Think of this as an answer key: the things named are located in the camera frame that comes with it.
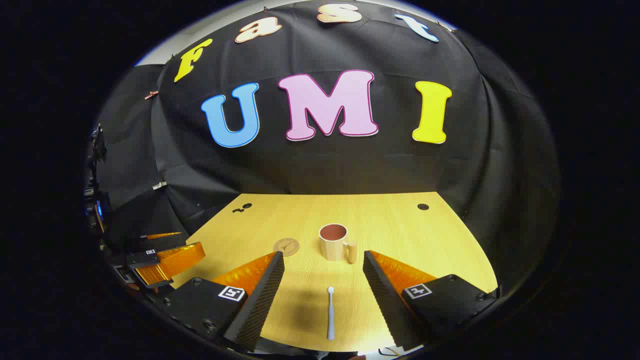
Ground round cork coaster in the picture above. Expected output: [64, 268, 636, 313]
[273, 237, 301, 257]

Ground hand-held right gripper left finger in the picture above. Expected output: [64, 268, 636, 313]
[150, 251, 286, 352]

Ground wooden desktop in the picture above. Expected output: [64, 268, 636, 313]
[170, 191, 501, 353]

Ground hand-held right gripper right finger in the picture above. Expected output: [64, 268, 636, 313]
[363, 250, 501, 351]

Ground black backdrop cloth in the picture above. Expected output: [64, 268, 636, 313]
[85, 0, 563, 291]

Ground beige cup with handle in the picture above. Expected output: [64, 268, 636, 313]
[319, 223, 358, 264]

